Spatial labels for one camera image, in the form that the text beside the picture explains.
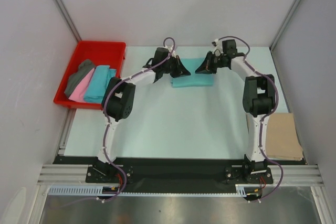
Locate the mint green t shirt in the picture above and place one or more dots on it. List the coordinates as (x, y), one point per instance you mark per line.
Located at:
(194, 80)

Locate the right aluminium corner post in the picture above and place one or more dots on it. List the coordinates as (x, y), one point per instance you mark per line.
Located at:
(288, 17)

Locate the folded beige t shirt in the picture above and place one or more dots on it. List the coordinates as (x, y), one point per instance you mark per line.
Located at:
(281, 138)

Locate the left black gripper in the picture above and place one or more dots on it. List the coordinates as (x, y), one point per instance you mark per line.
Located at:
(179, 70)

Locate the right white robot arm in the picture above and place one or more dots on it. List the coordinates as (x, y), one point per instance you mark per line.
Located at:
(260, 99)

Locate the grey t shirt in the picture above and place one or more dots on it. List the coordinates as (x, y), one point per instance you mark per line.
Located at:
(74, 79)

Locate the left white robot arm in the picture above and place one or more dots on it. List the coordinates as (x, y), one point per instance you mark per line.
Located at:
(118, 100)

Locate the aluminium corner post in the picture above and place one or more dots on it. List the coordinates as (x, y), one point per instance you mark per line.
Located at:
(67, 19)
(288, 17)

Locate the left aluminium corner post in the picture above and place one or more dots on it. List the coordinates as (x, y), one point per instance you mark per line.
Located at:
(67, 19)

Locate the red plastic bin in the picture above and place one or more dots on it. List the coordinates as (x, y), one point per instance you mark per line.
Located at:
(100, 53)

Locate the pink t shirt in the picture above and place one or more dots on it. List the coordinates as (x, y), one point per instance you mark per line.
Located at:
(79, 92)

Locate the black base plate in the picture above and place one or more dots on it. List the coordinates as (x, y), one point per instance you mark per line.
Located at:
(174, 176)

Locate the white slotted cable duct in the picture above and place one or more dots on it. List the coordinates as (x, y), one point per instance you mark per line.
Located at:
(109, 191)

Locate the blue t shirt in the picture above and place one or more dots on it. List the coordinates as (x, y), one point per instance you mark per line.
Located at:
(98, 84)

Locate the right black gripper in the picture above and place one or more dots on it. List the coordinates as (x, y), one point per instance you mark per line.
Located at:
(207, 67)

